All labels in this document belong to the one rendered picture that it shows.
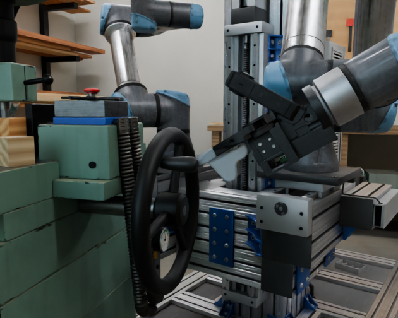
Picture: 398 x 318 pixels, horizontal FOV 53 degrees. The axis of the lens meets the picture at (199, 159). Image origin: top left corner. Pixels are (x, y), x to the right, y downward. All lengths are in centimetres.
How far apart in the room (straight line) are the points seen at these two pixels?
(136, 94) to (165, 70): 293
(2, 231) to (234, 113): 88
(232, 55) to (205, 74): 277
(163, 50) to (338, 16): 171
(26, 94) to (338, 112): 56
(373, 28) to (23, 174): 78
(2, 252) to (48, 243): 10
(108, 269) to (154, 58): 357
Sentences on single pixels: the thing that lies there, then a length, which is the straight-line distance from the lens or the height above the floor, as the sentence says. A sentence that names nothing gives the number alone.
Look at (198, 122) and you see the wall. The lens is 410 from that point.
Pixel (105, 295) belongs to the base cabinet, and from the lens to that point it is 91.
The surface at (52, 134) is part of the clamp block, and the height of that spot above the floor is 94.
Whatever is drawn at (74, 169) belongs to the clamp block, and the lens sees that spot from 70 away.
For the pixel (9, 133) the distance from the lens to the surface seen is 75.
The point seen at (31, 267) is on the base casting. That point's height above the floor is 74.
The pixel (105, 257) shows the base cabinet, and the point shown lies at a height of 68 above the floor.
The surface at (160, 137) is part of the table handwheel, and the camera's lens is 63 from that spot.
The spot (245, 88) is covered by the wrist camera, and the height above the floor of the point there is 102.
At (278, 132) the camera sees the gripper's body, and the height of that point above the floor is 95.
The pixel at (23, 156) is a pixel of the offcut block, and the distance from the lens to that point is 66.
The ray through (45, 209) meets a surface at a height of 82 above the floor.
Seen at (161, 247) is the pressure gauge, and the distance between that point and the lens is 100.
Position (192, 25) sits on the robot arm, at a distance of 128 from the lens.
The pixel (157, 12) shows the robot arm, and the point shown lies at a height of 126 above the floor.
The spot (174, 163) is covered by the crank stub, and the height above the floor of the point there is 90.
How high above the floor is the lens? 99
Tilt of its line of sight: 7 degrees down
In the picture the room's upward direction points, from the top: straight up
